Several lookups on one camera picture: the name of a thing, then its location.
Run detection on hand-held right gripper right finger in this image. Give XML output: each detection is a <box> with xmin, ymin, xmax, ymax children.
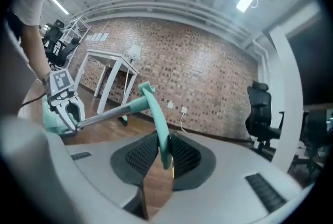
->
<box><xmin>156</xmin><ymin>133</ymin><xmax>313</xmax><ymax>224</ymax></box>

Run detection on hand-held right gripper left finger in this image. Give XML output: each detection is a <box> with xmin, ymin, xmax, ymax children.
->
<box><xmin>66</xmin><ymin>132</ymin><xmax>159</xmax><ymax>218</ymax></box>

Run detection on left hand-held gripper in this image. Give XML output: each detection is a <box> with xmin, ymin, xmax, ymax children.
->
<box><xmin>46</xmin><ymin>69</ymin><xmax>85</xmax><ymax>133</ymax></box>

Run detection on teal long-handled dustpan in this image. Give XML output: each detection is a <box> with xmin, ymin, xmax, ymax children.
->
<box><xmin>42</xmin><ymin>82</ymin><xmax>175</xmax><ymax>170</ymax></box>

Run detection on person's left forearm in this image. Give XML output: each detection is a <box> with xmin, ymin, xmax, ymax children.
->
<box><xmin>20</xmin><ymin>21</ymin><xmax>53</xmax><ymax>85</ymax></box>

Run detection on teal broom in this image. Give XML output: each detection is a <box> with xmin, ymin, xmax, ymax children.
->
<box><xmin>118</xmin><ymin>67</ymin><xmax>132</xmax><ymax>127</ymax></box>

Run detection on white square table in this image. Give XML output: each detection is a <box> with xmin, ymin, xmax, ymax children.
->
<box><xmin>74</xmin><ymin>48</ymin><xmax>139</xmax><ymax>115</ymax></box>

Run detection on black high-back office chair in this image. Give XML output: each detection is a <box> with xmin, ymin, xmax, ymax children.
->
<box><xmin>245</xmin><ymin>80</ymin><xmax>285</xmax><ymax>156</ymax></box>

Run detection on white metal shelf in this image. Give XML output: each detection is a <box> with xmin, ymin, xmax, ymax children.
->
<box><xmin>61</xmin><ymin>16</ymin><xmax>92</xmax><ymax>45</ymax></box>

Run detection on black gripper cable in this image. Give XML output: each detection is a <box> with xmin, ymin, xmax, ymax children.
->
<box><xmin>20</xmin><ymin>84</ymin><xmax>48</xmax><ymax>108</ymax></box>

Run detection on short white power cable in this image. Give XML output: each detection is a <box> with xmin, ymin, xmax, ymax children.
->
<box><xmin>178</xmin><ymin>112</ymin><xmax>188</xmax><ymax>133</ymax></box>

